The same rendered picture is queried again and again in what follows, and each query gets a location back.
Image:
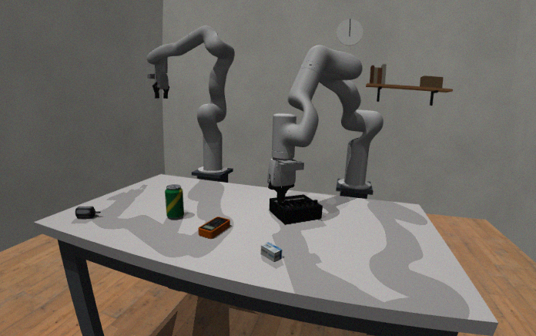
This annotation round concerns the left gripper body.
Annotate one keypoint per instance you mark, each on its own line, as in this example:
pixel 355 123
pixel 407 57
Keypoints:
pixel 278 178

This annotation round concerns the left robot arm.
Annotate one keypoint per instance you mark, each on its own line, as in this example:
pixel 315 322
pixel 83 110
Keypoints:
pixel 318 62

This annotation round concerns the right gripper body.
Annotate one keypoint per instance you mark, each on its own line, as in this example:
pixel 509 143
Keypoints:
pixel 162 80

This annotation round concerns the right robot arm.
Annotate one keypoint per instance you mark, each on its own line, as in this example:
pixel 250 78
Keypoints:
pixel 208 114

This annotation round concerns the green drink can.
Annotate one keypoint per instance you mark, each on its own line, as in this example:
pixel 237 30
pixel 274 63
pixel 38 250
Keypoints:
pixel 174 202

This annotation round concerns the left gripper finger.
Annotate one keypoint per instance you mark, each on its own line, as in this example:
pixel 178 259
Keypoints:
pixel 279 196
pixel 285 189

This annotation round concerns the orange pocket multimeter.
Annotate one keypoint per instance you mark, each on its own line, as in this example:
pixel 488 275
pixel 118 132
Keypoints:
pixel 214 227

